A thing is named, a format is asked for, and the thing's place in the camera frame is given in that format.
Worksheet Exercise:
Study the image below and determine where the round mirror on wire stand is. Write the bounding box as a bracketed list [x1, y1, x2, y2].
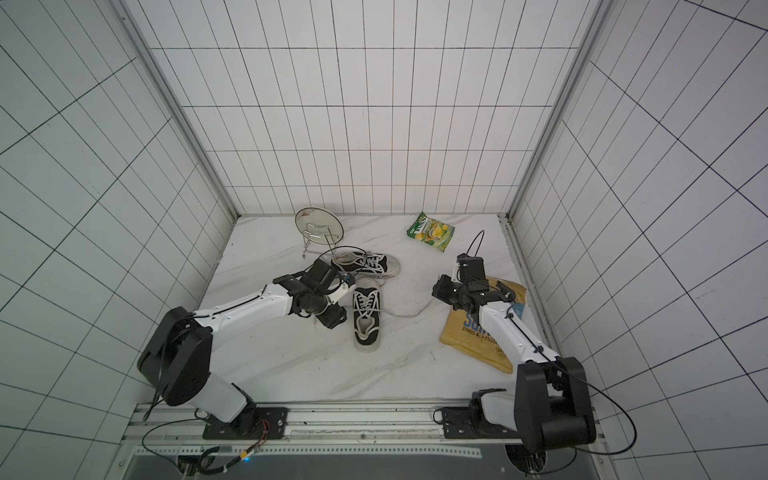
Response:
[294, 207, 345, 258]

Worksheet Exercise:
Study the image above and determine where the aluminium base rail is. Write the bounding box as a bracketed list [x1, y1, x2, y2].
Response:
[122, 399, 522, 455]

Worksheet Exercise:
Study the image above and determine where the black white sneaker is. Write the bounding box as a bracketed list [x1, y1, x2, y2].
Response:
[352, 287, 381, 352]
[331, 250, 401, 279]

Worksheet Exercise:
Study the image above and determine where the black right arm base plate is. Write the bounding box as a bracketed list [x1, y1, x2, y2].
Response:
[432, 407, 520, 440]

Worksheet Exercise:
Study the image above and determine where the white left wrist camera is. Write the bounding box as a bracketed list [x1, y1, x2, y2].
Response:
[327, 275, 356, 304]

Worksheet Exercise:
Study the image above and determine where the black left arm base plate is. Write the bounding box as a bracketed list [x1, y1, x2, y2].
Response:
[202, 406, 290, 441]

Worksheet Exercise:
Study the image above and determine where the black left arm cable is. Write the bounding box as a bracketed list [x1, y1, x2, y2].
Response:
[142, 395, 271, 478]

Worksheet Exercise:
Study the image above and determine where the green spring tea snack bag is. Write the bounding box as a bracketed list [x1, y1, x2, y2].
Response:
[406, 212, 455, 252]

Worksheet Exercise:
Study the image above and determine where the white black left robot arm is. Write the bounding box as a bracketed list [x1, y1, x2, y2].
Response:
[137, 259, 355, 430]

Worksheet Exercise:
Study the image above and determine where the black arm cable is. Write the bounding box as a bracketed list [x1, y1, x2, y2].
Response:
[464, 229, 638, 475]
[142, 395, 271, 478]

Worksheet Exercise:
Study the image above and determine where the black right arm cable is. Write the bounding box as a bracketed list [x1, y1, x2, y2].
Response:
[464, 229, 638, 475]

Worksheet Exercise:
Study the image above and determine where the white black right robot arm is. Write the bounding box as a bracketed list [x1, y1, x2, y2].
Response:
[432, 253, 597, 454]

